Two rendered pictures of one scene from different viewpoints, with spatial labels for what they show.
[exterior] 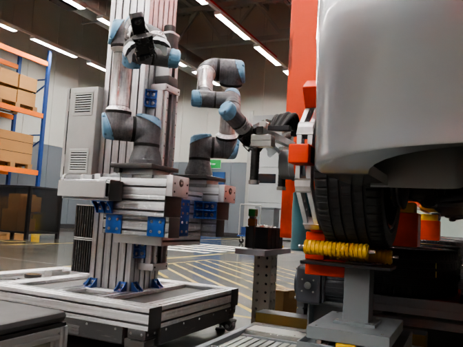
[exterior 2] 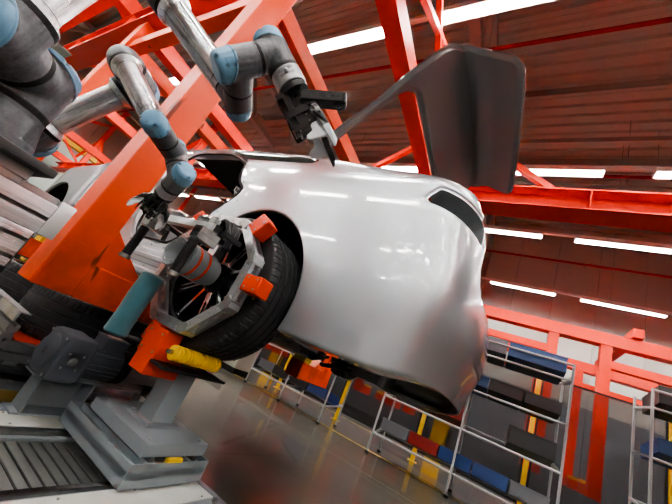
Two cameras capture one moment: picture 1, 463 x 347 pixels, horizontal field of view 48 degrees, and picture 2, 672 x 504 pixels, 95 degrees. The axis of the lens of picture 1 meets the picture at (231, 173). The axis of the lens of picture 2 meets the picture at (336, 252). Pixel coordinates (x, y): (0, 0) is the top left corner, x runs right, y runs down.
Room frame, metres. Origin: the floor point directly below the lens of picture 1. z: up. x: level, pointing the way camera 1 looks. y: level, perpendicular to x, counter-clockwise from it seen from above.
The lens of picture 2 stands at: (1.47, 0.92, 0.67)
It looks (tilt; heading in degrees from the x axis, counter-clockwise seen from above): 20 degrees up; 279
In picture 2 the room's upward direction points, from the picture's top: 25 degrees clockwise
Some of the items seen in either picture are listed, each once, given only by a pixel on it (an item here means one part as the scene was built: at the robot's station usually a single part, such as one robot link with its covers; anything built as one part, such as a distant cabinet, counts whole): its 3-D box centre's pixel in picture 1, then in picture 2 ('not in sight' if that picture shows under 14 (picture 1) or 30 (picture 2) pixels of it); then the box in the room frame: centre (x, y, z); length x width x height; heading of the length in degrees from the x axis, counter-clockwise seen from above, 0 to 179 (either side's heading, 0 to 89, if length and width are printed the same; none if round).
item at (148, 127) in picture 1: (146, 129); (39, 81); (2.34, 0.40, 0.98); 0.13 x 0.12 x 0.14; 108
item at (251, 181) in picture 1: (254, 164); (183, 255); (2.10, -0.09, 0.83); 0.04 x 0.04 x 0.16
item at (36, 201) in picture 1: (21, 211); not in sight; (10.02, 4.00, 0.49); 1.27 x 0.88 x 0.97; 64
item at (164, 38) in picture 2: not in sight; (189, 30); (3.63, -0.78, 2.68); 1.77 x 0.10 x 0.12; 155
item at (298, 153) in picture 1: (301, 154); (256, 287); (1.87, -0.25, 0.85); 0.09 x 0.08 x 0.07; 155
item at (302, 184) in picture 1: (322, 164); (205, 270); (2.16, -0.38, 0.85); 0.54 x 0.07 x 0.54; 155
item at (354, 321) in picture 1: (358, 297); (166, 396); (2.09, -0.53, 0.32); 0.40 x 0.30 x 0.28; 155
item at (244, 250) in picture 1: (264, 250); not in sight; (2.91, -0.21, 0.44); 0.43 x 0.17 x 0.03; 155
